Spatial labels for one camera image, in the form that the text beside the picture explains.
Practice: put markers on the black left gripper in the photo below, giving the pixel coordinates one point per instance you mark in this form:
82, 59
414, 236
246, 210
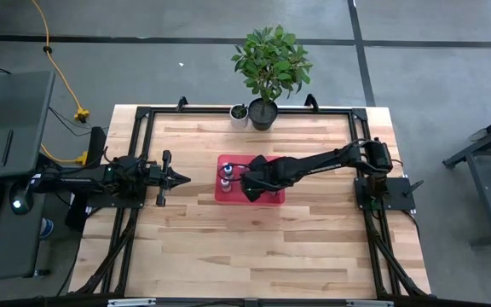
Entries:
166, 179

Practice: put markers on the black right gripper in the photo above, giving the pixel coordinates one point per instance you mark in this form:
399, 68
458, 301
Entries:
262, 175

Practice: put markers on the large blue food coloring bottle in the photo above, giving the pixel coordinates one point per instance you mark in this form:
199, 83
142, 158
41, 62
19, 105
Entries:
228, 170

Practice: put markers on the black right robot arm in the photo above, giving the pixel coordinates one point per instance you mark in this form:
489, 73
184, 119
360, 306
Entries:
322, 162

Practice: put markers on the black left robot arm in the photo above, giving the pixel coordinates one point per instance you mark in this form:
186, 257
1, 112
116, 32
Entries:
79, 183

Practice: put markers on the pink translucent plastic bin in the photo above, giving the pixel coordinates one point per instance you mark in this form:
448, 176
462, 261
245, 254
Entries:
228, 199

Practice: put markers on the small plant in white pot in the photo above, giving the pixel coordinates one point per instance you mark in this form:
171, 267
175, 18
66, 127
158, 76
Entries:
239, 117

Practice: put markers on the black curved panel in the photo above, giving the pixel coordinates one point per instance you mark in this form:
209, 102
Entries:
96, 145

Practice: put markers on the black stand foot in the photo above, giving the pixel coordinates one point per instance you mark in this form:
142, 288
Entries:
75, 213

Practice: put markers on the leafy plant in black pot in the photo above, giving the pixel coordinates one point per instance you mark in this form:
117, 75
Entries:
271, 64

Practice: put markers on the blue and white object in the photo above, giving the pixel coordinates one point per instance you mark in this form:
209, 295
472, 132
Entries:
46, 228

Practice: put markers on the black base lever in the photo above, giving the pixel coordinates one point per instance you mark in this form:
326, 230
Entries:
414, 187

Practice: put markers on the black computer mouse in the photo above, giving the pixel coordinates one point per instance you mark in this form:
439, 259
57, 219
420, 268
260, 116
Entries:
20, 202

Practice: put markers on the black pen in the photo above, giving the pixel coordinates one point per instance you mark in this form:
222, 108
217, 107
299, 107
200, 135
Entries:
7, 148

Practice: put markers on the dark grey desk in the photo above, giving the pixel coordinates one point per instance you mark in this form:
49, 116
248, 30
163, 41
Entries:
11, 256

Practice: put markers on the dark metal stand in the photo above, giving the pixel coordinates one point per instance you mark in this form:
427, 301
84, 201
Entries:
486, 200

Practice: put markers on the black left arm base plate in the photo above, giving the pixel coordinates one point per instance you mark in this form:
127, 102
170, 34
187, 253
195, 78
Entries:
113, 202

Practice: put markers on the black metal table frame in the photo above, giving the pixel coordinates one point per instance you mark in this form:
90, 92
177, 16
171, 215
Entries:
186, 110

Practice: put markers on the black frame clamp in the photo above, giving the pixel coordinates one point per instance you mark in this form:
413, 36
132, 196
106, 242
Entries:
181, 103
311, 102

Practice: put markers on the silver metal bracket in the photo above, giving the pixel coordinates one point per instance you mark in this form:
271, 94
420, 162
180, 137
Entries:
131, 302
369, 303

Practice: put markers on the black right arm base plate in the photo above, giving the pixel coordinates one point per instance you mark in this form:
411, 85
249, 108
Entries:
399, 194

